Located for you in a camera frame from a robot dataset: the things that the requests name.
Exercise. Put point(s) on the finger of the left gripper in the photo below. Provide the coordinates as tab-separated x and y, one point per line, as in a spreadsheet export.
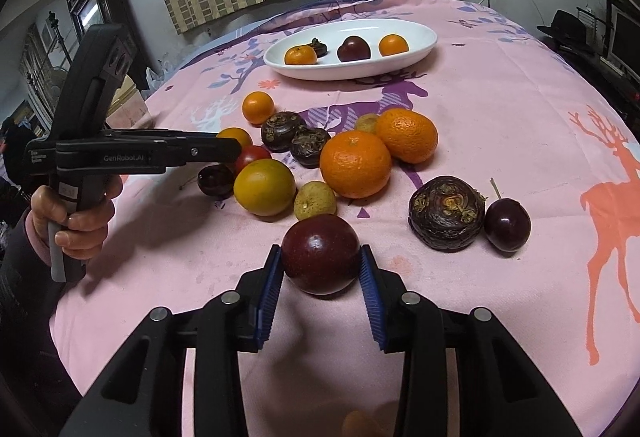
166	147

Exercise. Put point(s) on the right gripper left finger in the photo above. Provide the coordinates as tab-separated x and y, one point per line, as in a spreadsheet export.
236	321

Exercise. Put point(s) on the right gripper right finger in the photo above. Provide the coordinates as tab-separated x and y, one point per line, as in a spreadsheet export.
406	322

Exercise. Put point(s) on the dark cherry plum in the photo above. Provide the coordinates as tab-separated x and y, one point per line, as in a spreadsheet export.
216	181

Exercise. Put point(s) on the small mandarin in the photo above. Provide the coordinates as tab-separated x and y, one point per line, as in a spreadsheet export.
257	107
238	134

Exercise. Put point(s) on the red tomato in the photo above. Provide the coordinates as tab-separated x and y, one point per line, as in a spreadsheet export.
249	155

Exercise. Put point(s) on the yellow orange round fruit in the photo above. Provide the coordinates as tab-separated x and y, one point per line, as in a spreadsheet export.
265	187

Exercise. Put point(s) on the large dark red plum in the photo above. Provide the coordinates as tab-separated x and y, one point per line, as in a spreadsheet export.
321	254

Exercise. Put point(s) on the small dark plum with stem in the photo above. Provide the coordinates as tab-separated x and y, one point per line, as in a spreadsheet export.
507	224

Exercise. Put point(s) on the small yellow green fruit front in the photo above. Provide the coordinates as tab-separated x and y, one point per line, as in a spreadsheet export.
313	199

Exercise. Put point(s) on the small yellow green fruit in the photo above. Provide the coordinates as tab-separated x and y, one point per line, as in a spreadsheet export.
313	199
366	123

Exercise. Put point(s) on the large orange front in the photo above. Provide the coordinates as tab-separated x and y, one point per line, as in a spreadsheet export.
355	164

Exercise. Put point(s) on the large orange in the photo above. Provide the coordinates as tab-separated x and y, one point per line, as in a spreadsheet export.
409	136
355	164

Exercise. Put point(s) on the large orange back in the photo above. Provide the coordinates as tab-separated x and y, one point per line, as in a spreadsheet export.
409	136

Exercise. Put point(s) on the person's left hand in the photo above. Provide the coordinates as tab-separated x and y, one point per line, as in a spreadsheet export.
83	233

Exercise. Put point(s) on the mandarin on plate left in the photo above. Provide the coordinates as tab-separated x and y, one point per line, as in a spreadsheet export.
300	55

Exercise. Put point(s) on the mandarin on plate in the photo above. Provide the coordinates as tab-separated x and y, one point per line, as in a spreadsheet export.
392	44
300	55

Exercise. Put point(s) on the pink deer print tablecloth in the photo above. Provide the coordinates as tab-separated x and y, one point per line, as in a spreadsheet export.
513	120

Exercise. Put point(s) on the dark chestnut on plate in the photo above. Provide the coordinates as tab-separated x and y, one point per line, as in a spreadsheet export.
319	48

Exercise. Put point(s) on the small yellow green fruit back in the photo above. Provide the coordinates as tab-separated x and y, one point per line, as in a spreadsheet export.
366	123

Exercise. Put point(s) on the dark plum on plate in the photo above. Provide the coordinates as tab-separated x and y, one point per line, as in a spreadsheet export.
353	48

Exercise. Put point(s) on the mandarin on plate right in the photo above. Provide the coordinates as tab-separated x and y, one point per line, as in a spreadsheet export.
392	44

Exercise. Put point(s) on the white oval plate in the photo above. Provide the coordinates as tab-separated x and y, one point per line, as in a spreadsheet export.
421	40

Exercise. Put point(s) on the black hat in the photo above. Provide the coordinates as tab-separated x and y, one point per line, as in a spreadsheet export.
567	30

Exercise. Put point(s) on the computer monitor on rack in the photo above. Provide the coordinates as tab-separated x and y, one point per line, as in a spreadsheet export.
621	40

